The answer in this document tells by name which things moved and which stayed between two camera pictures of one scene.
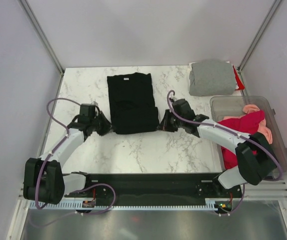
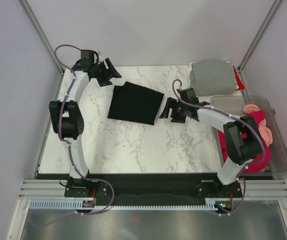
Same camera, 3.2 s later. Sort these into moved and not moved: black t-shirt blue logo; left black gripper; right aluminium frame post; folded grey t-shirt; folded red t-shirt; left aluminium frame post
Moved: black t-shirt blue logo; left black gripper
Not moved: folded red t-shirt; folded grey t-shirt; left aluminium frame post; right aluminium frame post
